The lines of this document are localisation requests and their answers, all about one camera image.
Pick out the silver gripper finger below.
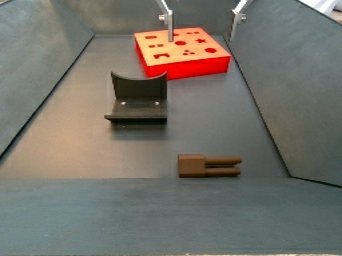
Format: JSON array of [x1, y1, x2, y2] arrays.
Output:
[[155, 0, 174, 42], [229, 0, 249, 41]]

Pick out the brown three prong object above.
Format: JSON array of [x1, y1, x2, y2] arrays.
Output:
[[178, 154, 242, 178]]

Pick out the black curved fixture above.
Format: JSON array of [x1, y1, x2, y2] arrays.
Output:
[[104, 73, 167, 122]]

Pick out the red block with shaped holes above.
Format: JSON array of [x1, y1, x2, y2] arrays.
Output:
[[134, 27, 231, 80]]

